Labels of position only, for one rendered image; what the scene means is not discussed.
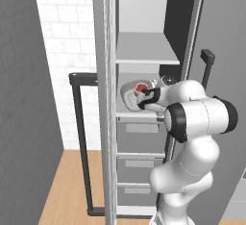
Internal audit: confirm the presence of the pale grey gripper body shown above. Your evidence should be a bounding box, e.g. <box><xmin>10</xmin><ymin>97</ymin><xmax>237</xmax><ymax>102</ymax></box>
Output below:
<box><xmin>150</xmin><ymin>77</ymin><xmax>164</xmax><ymax>90</ymax></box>

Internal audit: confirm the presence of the red steak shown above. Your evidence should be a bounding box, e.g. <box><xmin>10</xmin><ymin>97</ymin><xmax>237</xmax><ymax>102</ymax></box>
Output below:
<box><xmin>135</xmin><ymin>82</ymin><xmax>149</xmax><ymax>95</ymax></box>

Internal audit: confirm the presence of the grey meat container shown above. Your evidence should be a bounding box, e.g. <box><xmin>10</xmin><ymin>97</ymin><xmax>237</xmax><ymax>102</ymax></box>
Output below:
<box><xmin>120</xmin><ymin>78</ymin><xmax>156</xmax><ymax>112</ymax></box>

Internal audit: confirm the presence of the grey freezer door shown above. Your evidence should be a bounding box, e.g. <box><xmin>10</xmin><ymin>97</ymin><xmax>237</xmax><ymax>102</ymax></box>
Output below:
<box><xmin>90</xmin><ymin>0</ymin><xmax>118</xmax><ymax>225</ymax></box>

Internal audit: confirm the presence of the grey fridge freezer cabinet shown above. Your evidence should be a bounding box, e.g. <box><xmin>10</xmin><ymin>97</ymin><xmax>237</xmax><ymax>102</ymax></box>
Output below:
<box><xmin>114</xmin><ymin>0</ymin><xmax>209</xmax><ymax>219</ymax></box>

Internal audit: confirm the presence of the grey fridge door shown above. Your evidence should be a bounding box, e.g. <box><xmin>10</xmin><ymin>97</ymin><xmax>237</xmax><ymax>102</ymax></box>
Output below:
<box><xmin>170</xmin><ymin>0</ymin><xmax>246</xmax><ymax>225</ymax></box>

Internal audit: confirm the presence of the dark grey tall panel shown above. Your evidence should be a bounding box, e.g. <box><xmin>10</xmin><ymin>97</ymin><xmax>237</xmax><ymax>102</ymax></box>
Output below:
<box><xmin>0</xmin><ymin>0</ymin><xmax>65</xmax><ymax>225</ymax></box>

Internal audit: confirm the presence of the black fridge door handle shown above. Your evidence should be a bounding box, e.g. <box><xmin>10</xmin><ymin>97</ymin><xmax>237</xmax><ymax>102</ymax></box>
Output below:
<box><xmin>199</xmin><ymin>48</ymin><xmax>216</xmax><ymax>88</ymax></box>

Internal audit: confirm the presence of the black freezer door handle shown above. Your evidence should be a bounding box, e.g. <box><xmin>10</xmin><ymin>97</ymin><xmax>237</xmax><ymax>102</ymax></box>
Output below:
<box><xmin>68</xmin><ymin>72</ymin><xmax>107</xmax><ymax>217</ymax></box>

